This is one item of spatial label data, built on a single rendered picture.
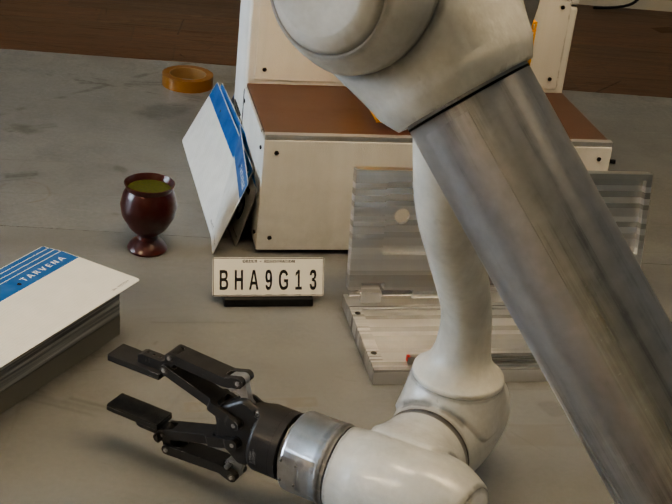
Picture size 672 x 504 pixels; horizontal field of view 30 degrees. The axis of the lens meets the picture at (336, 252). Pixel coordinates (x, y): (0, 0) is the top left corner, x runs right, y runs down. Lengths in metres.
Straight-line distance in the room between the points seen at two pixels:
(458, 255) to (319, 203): 0.73
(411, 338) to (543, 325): 0.81
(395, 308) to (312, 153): 0.27
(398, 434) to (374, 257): 0.51
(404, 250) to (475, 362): 0.46
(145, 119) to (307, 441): 1.23
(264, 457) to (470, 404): 0.23
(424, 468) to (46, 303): 0.56
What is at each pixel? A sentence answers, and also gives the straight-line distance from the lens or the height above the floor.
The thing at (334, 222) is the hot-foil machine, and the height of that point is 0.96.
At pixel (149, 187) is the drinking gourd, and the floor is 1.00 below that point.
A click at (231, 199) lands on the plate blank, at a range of 1.93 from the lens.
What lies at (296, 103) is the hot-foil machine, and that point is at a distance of 1.99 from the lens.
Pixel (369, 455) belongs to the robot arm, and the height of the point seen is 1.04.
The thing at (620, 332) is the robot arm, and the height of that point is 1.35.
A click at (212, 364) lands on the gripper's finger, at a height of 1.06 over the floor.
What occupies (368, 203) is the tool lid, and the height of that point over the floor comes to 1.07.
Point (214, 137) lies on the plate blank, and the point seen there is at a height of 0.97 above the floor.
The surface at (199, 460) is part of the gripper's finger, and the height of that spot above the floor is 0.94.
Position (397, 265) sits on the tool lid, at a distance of 1.77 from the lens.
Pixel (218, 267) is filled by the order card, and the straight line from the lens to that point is 1.78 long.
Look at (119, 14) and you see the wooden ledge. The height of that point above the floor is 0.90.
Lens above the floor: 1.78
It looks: 27 degrees down
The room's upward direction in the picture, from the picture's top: 6 degrees clockwise
